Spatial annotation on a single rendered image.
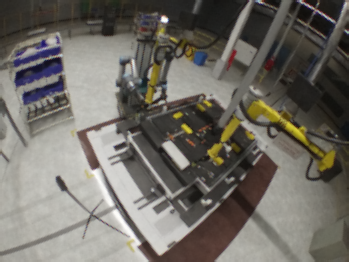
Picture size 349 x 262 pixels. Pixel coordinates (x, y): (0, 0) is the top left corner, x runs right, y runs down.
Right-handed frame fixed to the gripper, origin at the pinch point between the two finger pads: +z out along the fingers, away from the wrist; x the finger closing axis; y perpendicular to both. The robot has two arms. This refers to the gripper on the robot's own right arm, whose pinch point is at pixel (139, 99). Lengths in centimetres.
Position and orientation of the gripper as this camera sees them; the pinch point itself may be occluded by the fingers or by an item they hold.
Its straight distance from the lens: 168.4
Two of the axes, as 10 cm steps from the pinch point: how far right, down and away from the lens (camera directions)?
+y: -5.9, 4.6, -6.6
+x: 6.1, -2.8, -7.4
